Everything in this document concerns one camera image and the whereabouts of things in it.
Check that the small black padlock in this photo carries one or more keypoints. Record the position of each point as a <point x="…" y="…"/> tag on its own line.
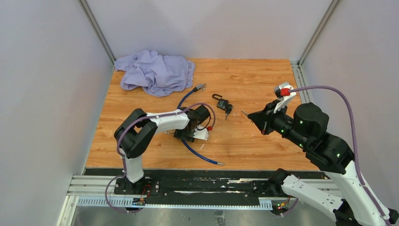
<point x="222" y="103"/>

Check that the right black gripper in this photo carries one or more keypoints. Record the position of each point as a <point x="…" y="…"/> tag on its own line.
<point x="262" y="119"/>

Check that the black head key pair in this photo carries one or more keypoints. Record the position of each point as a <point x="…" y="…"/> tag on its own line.
<point x="228" y="110"/>

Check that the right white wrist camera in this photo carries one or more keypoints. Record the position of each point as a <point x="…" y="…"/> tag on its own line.
<point x="284" y="95"/>

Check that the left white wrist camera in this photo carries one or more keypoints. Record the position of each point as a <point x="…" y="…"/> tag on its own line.
<point x="201" y="133"/>

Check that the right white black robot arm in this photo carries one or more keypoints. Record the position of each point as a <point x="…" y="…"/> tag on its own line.
<point x="332" y="155"/>

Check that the crumpled lavender cloth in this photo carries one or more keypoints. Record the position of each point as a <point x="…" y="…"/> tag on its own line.
<point x="157" y="75"/>

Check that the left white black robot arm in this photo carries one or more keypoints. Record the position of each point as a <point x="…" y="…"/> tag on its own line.
<point x="134" y="135"/>

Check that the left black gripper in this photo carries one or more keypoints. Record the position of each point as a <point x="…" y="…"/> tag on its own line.
<point x="179" y="134"/>

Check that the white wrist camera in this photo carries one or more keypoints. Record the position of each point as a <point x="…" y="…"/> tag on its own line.
<point x="201" y="133"/>
<point x="284" y="95"/>

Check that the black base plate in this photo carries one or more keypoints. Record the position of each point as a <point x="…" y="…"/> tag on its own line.
<point x="200" y="187"/>

